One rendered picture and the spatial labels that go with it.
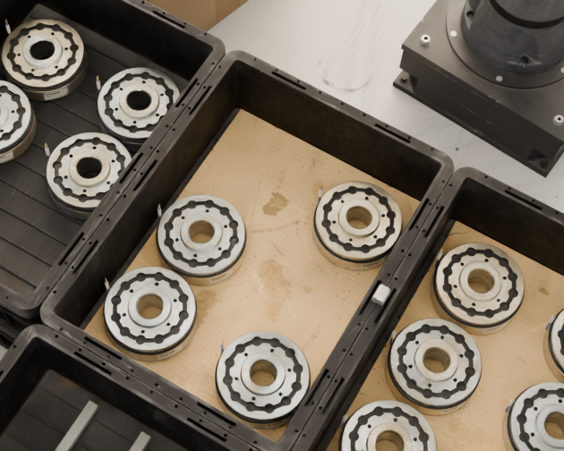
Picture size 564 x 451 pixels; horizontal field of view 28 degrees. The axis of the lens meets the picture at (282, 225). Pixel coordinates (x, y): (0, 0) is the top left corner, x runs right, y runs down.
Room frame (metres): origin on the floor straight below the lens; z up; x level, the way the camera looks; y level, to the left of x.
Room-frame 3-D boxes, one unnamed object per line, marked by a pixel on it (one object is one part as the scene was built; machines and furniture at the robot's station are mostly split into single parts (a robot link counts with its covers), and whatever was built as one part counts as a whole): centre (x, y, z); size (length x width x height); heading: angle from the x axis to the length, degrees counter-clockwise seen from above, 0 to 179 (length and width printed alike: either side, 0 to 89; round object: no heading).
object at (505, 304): (0.52, -0.23, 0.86); 0.10 x 0.10 x 0.01
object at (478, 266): (0.52, -0.23, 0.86); 0.05 x 0.05 x 0.01
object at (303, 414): (0.52, 0.03, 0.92); 0.40 x 0.30 x 0.02; 155
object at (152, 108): (0.72, 0.19, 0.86); 0.05 x 0.05 x 0.01
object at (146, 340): (0.45, 0.14, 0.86); 0.10 x 0.10 x 0.01
